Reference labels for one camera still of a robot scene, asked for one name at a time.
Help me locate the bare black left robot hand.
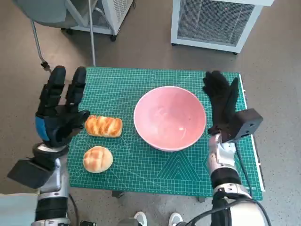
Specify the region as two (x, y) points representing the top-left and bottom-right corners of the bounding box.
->
(34, 65), (91, 148)

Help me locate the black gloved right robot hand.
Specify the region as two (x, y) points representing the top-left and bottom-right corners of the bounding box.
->
(202, 70), (239, 142)

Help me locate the oblong toy bread loaf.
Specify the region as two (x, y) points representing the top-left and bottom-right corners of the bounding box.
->
(84, 114), (123, 138)

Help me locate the pink bowl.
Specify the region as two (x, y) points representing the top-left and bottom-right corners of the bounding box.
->
(133, 86), (207, 152)

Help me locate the round toy bread bun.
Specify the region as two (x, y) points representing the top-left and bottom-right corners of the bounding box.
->
(83, 145), (113, 174)

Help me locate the large white mesh cabinet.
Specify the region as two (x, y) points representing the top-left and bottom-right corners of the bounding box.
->
(170, 0), (275, 55)

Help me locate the thin metal pole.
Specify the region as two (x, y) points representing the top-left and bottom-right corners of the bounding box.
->
(88, 0), (96, 66)

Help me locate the green cutting mat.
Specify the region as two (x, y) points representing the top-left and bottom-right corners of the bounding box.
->
(67, 67), (263, 201)

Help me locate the grey chair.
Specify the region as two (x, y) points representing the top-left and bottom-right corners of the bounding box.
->
(11, 0), (78, 71)

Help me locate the white cabinet on casters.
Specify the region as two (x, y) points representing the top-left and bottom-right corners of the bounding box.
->
(61, 0), (137, 42)

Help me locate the white shoe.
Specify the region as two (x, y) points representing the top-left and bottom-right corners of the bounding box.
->
(169, 211), (183, 226)
(134, 211), (148, 226)

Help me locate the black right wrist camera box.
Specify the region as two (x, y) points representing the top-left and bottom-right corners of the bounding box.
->
(229, 108), (263, 143)

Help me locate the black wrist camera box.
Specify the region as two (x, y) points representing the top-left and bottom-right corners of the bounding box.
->
(229, 108), (263, 143)
(7, 159), (55, 189)

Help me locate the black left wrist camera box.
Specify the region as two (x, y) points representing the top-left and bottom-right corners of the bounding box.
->
(7, 159), (55, 189)

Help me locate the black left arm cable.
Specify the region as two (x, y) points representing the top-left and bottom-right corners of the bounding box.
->
(68, 194), (79, 226)

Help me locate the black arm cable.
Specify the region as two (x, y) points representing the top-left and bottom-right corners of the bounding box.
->
(68, 194), (79, 226)
(185, 199), (271, 226)

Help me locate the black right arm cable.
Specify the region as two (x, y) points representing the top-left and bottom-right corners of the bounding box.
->
(185, 199), (271, 226)

